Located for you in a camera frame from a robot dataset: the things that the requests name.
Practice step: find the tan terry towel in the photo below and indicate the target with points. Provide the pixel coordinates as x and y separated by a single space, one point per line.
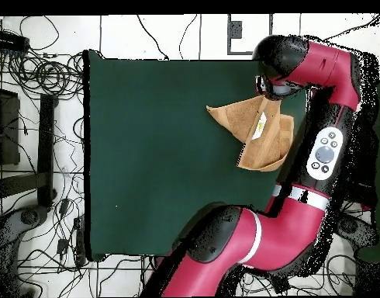
239 118

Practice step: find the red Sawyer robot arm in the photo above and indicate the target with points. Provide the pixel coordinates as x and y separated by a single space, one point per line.
286 236

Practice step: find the dark green table cloth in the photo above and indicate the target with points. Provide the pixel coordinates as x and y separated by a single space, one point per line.
146 155

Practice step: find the grey swivel chair base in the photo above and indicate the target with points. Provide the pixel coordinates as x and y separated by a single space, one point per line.
28 217
354 229

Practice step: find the black metal stand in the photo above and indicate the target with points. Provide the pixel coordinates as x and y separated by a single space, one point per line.
45 139

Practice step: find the grey square floor frame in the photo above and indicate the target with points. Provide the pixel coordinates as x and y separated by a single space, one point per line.
235 29

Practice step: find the black network switch box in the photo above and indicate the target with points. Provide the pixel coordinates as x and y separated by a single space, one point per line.
10 42

